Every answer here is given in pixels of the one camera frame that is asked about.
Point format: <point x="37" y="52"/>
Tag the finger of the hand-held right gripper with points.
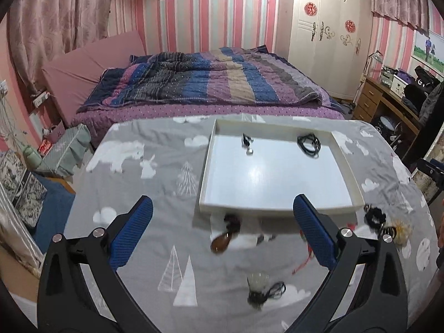
<point x="435" y="170"/>

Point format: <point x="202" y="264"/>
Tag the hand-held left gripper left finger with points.
<point x="131" y="232"/>

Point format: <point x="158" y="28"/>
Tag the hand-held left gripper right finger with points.
<point x="314" y="232"/>

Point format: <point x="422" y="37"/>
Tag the white rectangular tray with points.
<point x="277" y="180"/>

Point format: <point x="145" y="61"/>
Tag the beige ruffled scrunchie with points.
<point x="402" y="232"/>

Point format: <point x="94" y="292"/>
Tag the grey printed blanket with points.
<point x="138" y="187"/>

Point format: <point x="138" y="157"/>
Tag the black scrunchie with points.
<point x="374" y="215"/>

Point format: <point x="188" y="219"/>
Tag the round drum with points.
<point x="388" y="125"/>

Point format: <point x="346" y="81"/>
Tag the blue cloth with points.
<point x="52" y="208"/>

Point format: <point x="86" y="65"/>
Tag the black bag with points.
<point x="421" y="86"/>

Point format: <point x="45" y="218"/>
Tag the brown hair clip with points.
<point x="222" y="241"/>

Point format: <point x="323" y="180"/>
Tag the white box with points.
<point x="400" y="85"/>

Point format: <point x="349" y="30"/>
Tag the wooden desk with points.
<point x="369" y="97"/>

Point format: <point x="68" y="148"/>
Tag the grey pleated cloth cover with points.
<point x="66" y="149"/>

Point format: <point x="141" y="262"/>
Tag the purple dotted bed sheet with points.
<point x="138" y="114"/>

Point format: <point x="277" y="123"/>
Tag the black white patterned cushion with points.
<point x="20" y="187"/>

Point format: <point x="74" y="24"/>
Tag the green jar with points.
<point x="32" y="158"/>

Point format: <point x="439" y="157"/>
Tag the desk lamp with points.
<point x="375" y="57"/>

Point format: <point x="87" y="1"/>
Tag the cream wardrobe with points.
<point x="329" y="52"/>

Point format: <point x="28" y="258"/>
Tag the white power strip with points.
<point x="41" y="99"/>

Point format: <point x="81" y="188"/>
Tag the short pink curtain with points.
<point x="399" y="3"/>

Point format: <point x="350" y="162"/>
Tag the pink mattress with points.
<point x="86" y="66"/>

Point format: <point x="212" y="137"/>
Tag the striped quilt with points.
<point x="208" y="76"/>

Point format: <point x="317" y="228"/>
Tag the pink patterned curtain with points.
<point x="52" y="14"/>

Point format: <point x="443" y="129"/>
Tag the wall poster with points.
<point x="428" y="48"/>

